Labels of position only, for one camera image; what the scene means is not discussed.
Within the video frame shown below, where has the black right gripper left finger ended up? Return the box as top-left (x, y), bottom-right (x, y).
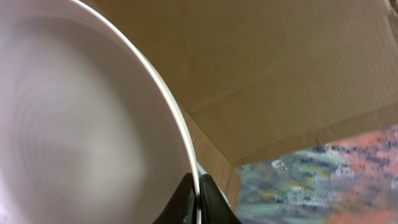
top-left (153, 173), bottom-right (197, 224)

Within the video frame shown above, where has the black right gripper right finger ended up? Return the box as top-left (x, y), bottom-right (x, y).
top-left (199, 174), bottom-right (241, 224)

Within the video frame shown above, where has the pink plate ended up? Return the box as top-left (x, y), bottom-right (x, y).
top-left (1, 0), bottom-right (200, 223)

